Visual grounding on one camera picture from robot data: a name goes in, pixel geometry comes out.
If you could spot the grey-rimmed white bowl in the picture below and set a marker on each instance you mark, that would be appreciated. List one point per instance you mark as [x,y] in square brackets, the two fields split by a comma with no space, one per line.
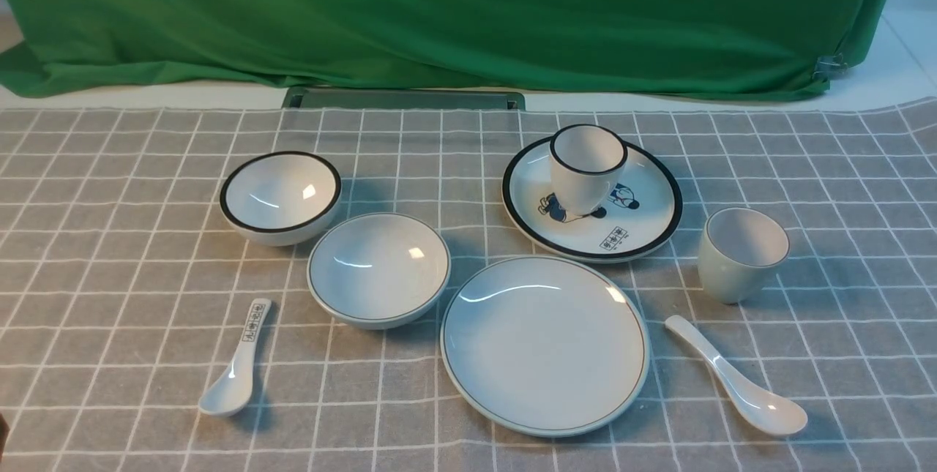
[379,270]

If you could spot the plain white cup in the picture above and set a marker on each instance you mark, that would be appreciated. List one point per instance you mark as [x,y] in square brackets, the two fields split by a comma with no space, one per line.
[740,249]

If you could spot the plain white spoon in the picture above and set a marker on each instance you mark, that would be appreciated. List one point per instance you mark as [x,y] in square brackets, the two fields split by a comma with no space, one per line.
[764,410]

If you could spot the black-rimmed white cup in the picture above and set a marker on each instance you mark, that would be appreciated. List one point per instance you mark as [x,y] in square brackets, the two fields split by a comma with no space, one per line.
[586,162]

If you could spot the grey-rimmed white plate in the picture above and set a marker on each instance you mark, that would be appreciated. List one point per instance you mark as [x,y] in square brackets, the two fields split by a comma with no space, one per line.
[545,346]

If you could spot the black-rimmed cartoon plate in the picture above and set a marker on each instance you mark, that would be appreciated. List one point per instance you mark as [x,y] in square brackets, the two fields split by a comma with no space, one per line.
[641,213]

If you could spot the black-rimmed white bowl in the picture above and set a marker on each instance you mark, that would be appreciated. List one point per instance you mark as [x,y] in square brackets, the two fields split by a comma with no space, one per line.
[281,198]

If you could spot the white spoon with characters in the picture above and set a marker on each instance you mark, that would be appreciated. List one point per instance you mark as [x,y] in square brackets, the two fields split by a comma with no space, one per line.
[232,391]

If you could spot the grey checked tablecloth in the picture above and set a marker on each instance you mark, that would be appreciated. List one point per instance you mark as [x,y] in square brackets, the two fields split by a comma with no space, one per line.
[124,293]

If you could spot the green backdrop cloth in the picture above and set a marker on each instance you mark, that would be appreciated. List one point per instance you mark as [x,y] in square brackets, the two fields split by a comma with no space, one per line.
[733,50]

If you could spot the metal binder clip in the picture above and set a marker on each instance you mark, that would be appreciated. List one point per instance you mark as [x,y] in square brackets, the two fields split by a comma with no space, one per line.
[831,67]

